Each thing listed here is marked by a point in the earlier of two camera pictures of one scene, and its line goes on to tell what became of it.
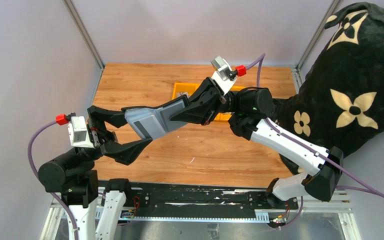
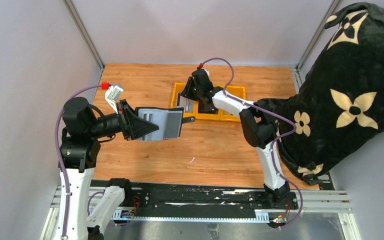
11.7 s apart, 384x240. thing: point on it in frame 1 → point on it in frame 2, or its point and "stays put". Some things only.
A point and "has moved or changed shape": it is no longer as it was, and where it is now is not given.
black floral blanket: (355, 88) stays put
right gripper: (206, 100) → (187, 90)
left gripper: (105, 139) → (133, 124)
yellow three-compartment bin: (186, 89) stays put
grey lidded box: (153, 122) has moved or changed shape
